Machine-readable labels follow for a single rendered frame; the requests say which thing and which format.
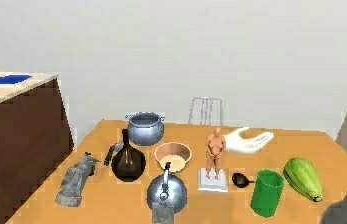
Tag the tan wooden bowl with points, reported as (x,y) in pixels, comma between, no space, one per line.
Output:
(173,156)

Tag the silver metal pot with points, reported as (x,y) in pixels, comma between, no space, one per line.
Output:
(145,130)

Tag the tan human figurine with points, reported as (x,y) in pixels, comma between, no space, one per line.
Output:
(215,156)

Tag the dark round-bellied bottle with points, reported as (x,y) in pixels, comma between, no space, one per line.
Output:
(128,162)

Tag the small grey black tool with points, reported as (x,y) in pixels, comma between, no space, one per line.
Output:
(111,152)

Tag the white hand sculpture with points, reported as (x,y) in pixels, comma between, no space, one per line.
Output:
(247,141)

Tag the silver metal kettle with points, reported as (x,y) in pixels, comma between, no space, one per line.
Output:
(166,193)

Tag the small black pan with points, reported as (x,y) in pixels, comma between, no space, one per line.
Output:
(240,180)

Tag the orange wooden table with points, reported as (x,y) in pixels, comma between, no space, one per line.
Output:
(114,200)

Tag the grey stone statue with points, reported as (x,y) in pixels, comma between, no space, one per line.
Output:
(74,181)

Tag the green plastic cup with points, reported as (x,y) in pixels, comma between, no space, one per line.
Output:
(267,193)

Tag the green squash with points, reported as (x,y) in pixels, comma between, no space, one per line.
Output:
(302,178)

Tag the dark brown counter cabinet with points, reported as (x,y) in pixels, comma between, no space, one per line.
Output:
(21,140)

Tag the blue flat book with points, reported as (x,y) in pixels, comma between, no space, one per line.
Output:
(10,79)

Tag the dark grey vase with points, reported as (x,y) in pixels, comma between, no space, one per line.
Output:
(342,211)

